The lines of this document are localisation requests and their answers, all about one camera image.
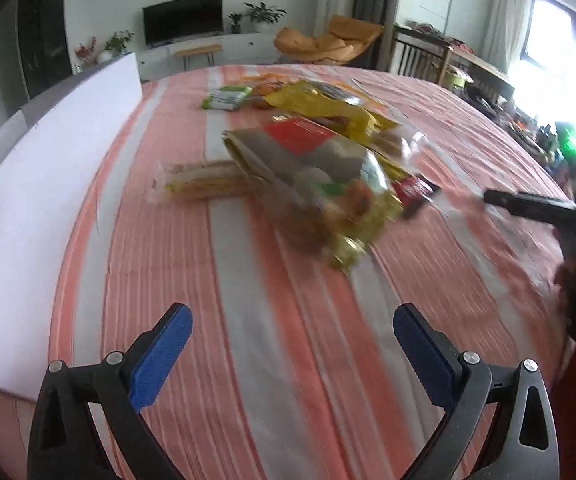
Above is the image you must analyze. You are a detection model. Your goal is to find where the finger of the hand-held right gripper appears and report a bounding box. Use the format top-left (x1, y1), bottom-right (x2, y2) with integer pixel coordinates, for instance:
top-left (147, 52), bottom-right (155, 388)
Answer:
top-left (483, 188), bottom-right (576, 222)

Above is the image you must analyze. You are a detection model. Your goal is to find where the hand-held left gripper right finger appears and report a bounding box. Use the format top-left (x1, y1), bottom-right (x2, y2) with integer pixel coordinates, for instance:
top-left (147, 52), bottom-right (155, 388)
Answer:
top-left (393, 303), bottom-right (560, 480)

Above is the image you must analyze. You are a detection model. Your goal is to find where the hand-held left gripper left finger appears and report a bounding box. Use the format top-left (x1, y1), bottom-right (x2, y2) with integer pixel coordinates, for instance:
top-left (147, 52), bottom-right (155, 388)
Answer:
top-left (27, 303), bottom-right (194, 480)

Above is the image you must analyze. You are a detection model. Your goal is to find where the small red snack packet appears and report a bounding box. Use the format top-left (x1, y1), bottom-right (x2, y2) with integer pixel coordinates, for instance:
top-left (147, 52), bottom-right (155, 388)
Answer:
top-left (392, 174), bottom-right (443, 220)

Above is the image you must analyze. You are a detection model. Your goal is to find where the green white snack packet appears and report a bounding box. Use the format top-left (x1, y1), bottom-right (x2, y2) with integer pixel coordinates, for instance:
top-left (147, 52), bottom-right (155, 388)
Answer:
top-left (200, 85), bottom-right (254, 112)

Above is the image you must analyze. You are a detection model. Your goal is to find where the clear bag of orange snacks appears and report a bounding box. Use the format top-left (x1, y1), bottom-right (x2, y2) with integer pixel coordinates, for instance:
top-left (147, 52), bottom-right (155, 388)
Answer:
top-left (240, 74), bottom-right (294, 111)

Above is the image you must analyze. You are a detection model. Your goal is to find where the pile of household clutter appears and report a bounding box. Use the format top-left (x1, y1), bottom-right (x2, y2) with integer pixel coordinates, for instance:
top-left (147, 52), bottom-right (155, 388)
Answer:
top-left (468, 85), bottom-right (569, 173)

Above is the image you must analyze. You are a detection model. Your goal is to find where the orange striped blanket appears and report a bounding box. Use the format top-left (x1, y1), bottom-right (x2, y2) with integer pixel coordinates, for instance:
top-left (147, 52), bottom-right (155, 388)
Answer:
top-left (0, 62), bottom-right (576, 480)

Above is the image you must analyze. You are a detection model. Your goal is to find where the cluttered wooden table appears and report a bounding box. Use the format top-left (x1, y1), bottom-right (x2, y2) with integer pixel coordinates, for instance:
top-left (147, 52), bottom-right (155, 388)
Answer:
top-left (448, 45), bottom-right (516, 106)

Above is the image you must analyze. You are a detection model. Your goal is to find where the green basin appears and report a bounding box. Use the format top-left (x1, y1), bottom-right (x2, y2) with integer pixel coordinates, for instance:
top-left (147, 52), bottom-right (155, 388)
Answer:
top-left (440, 69), bottom-right (474, 92)

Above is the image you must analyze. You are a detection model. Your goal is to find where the bright window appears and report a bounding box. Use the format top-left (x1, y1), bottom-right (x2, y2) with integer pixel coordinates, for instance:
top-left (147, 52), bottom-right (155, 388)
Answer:
top-left (508, 0), bottom-right (576, 116)

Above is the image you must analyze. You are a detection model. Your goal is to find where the yellow bread packet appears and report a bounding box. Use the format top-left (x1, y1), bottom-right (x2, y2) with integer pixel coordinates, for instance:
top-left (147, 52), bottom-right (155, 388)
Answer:
top-left (150, 160), bottom-right (249, 204)

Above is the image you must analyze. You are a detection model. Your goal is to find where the dark wooden slatted chair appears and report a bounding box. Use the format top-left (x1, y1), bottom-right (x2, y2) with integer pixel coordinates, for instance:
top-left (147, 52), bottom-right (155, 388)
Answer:
top-left (390, 24), bottom-right (454, 86)

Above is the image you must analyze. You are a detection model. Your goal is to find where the sheer white window curtain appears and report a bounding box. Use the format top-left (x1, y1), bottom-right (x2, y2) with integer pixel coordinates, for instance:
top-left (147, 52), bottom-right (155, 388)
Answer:
top-left (483, 0), bottom-right (534, 73)

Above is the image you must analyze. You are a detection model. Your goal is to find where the white foam board box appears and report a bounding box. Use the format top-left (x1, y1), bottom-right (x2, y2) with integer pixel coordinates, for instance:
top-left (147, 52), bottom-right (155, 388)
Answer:
top-left (0, 52), bottom-right (144, 401)

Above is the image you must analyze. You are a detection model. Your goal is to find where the orange edged clear bag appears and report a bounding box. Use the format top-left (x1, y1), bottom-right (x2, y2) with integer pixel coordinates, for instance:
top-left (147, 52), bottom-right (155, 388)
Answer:
top-left (335, 77), bottom-right (386, 111)

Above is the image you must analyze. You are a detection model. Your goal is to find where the large red label snack bag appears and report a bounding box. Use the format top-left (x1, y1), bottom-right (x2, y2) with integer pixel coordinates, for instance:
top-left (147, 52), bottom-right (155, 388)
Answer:
top-left (222, 116), bottom-right (404, 271)

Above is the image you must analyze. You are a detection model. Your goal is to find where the yellow snack bag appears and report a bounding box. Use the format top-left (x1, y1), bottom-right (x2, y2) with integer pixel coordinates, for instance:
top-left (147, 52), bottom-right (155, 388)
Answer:
top-left (263, 80), bottom-right (404, 153)

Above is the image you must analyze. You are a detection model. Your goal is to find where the dark grey curtain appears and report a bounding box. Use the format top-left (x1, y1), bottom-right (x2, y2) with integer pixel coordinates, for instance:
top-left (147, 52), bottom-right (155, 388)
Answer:
top-left (353, 0), bottom-right (404, 73)

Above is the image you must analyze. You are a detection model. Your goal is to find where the orange lounge chair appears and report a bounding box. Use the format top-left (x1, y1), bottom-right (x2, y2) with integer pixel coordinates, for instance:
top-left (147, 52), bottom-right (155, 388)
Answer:
top-left (274, 14), bottom-right (385, 66)

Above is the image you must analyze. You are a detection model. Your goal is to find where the wooden bench with metal legs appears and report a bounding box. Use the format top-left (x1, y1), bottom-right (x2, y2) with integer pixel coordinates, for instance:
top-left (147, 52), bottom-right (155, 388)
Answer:
top-left (174, 44), bottom-right (223, 72)

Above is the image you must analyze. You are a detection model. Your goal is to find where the red flower arrangement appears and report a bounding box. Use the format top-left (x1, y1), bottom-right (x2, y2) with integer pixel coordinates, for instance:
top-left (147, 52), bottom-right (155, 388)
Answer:
top-left (74, 37), bottom-right (98, 68)

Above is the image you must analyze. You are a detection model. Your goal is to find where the bushy green potted plant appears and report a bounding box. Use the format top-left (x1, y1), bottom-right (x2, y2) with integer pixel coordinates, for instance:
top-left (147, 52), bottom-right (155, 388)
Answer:
top-left (104, 30), bottom-right (135, 58)

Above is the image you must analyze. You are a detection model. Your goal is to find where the white television cabinet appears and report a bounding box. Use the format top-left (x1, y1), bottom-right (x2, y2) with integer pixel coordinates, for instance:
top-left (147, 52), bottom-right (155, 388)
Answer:
top-left (135, 32), bottom-right (284, 81)

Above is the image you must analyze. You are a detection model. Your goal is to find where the large leafy potted plant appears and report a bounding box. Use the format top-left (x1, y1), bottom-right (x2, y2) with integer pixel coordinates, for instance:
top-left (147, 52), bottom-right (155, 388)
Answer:
top-left (244, 2), bottom-right (287, 35)

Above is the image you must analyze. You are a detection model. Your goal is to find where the black television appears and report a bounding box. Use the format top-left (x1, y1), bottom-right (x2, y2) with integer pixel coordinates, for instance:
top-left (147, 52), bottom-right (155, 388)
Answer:
top-left (142, 0), bottom-right (224, 48)

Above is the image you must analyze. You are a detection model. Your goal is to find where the dark glass cabinet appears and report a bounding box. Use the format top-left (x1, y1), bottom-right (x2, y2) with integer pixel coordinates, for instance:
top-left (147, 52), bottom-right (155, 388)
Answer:
top-left (18, 0), bottom-right (71, 101)

